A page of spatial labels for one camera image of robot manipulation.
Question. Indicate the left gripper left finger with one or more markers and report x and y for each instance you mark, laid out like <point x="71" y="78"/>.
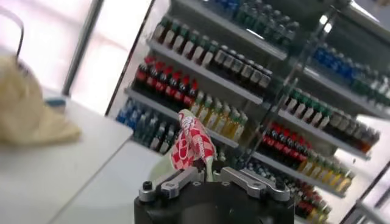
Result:
<point x="179" y="181"/>

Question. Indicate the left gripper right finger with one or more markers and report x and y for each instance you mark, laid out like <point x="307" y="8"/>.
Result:
<point x="243" y="181"/>

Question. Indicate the light green polo shirt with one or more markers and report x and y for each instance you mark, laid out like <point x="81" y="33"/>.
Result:
<point x="192" y="143"/>

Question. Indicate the small white label dark bottle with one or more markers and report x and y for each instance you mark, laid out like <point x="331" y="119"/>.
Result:
<point x="166" y="141"/>
<point x="157" y="137"/>

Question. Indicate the red cap cola bottle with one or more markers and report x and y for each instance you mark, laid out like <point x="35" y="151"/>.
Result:
<point x="151" y="79"/>
<point x="303" y="157"/>
<point x="189" y="99"/>
<point x="142" y="74"/>
<point x="161" y="84"/>
<point x="268" y="141"/>
<point x="289" y="151"/>
<point x="181" y="94"/>
<point x="275" y="144"/>
<point x="282" y="147"/>
<point x="171" y="89"/>
<point x="296" y="154"/>

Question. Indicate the green cap yellow tea bottle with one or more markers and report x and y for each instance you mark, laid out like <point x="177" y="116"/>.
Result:
<point x="205" y="111"/>
<point x="198" y="105"/>
<point x="316" y="169"/>
<point x="308" y="165"/>
<point x="223" y="120"/>
<point x="240" y="129"/>
<point x="214" y="115"/>
<point x="324" y="173"/>
<point x="231" y="125"/>
<point x="331" y="177"/>
<point x="338" y="181"/>
<point x="346" y="184"/>

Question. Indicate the small green drink bottle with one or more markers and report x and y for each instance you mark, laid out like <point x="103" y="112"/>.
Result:
<point x="147" y="129"/>
<point x="139" y="124"/>

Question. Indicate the small blue water bottle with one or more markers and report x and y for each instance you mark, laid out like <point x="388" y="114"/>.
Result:
<point x="131" y="117"/>
<point x="122" y="114"/>

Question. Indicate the white cap black label bottle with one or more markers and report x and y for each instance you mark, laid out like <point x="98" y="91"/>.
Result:
<point x="255" y="76"/>
<point x="246" y="72"/>
<point x="237" y="67"/>
<point x="264" y="81"/>
<point x="219" y="58"/>
<point x="228" y="62"/>

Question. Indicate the dark slanted metal pole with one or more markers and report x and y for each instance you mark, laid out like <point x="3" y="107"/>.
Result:
<point x="129" y="58"/>

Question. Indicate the blue white handheld device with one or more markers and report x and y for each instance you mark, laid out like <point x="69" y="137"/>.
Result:
<point x="55" y="103"/>

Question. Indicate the pale yellow garment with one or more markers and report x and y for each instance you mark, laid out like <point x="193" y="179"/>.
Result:
<point x="27" y="115"/>

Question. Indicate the white metal frame table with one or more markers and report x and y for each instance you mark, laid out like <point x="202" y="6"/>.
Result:
<point x="371" y="214"/>

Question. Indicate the grey window frame post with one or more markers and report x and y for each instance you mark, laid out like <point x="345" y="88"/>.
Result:
<point x="83" y="45"/>

